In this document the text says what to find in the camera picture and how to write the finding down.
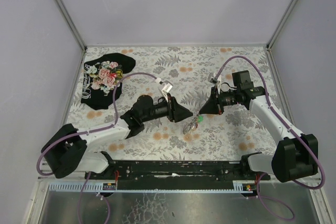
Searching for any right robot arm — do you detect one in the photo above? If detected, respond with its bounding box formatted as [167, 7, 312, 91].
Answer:
[200, 70, 318, 183]

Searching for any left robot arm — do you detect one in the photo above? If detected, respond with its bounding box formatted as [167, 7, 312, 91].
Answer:
[39, 94, 193, 179]

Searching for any black floral cloth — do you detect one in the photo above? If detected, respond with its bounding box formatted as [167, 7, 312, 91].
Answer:
[81, 53, 136, 110]

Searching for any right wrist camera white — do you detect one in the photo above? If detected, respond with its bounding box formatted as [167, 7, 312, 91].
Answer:
[209, 73, 222, 93]

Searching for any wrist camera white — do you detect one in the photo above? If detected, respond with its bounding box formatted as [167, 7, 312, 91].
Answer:
[209, 73, 222, 93]
[155, 78, 173, 101]

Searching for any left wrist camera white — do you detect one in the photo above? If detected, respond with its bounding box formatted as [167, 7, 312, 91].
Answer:
[155, 78, 173, 101]

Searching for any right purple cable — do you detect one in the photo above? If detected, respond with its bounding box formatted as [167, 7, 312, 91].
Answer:
[212, 55, 327, 221]

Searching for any purple cable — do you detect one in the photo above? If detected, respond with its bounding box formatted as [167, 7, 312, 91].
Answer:
[36, 72, 163, 176]
[212, 55, 327, 221]

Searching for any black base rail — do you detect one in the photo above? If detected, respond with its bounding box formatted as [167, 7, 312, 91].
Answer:
[85, 160, 261, 184]

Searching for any white cable duct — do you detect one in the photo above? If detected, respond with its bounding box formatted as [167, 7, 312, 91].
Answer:
[48, 180, 255, 194]

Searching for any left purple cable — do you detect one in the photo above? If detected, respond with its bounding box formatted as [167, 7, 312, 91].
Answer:
[36, 72, 163, 176]

